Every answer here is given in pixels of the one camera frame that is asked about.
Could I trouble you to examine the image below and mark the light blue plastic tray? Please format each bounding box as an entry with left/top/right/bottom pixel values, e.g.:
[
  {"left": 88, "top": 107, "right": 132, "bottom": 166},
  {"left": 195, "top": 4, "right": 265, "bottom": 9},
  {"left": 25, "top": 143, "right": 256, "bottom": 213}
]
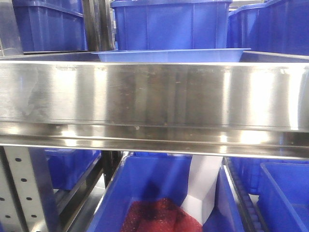
[{"left": 93, "top": 48, "right": 248, "bottom": 63}]

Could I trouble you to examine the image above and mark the stainless steel shelf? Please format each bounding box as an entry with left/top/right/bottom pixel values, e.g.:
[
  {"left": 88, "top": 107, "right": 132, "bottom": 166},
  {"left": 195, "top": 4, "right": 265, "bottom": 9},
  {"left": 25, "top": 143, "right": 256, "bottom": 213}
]
[{"left": 0, "top": 51, "right": 309, "bottom": 159}]

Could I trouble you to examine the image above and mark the blue bin with red cloth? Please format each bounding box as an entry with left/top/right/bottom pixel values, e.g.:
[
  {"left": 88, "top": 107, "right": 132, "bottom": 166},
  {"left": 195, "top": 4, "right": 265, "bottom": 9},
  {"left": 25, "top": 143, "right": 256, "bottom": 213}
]
[{"left": 88, "top": 155, "right": 244, "bottom": 232}]

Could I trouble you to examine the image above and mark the blue bin upper middle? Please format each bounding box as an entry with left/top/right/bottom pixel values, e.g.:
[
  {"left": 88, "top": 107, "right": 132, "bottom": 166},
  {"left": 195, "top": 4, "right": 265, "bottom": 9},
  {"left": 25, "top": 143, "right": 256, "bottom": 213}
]
[{"left": 111, "top": 0, "right": 232, "bottom": 50}]

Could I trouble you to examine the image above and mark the red mesh cloth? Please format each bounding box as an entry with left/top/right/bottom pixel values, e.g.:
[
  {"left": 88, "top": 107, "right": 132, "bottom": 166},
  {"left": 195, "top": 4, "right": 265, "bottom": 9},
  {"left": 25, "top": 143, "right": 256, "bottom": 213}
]
[{"left": 120, "top": 198, "right": 203, "bottom": 232}]

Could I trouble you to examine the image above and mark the blue bin lower left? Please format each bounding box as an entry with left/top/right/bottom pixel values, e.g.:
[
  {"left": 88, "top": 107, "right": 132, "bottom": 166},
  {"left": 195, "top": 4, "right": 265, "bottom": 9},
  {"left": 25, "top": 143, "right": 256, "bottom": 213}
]
[{"left": 30, "top": 148, "right": 101, "bottom": 190}]

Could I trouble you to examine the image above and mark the blue bin upper left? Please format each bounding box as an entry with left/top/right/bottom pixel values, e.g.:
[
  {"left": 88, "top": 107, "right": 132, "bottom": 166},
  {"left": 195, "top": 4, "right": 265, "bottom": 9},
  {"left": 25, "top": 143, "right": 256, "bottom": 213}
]
[{"left": 13, "top": 0, "right": 87, "bottom": 52}]

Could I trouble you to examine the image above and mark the blue bin lower right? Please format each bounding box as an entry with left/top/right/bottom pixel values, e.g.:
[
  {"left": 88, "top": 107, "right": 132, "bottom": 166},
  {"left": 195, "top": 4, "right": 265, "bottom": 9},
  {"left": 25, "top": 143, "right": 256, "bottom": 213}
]
[{"left": 228, "top": 157, "right": 309, "bottom": 232}]

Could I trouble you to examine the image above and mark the blue bin upper right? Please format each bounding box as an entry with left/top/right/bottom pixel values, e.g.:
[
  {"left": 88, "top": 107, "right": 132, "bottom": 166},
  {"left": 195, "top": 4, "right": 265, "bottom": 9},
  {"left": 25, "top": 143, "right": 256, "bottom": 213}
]
[{"left": 227, "top": 0, "right": 309, "bottom": 56}]

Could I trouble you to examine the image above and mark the perforated metal shelf post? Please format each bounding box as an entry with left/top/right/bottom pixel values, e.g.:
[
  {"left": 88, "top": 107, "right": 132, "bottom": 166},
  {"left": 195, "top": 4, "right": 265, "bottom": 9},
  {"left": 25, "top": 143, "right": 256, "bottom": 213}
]
[{"left": 0, "top": 146, "right": 62, "bottom": 232}]

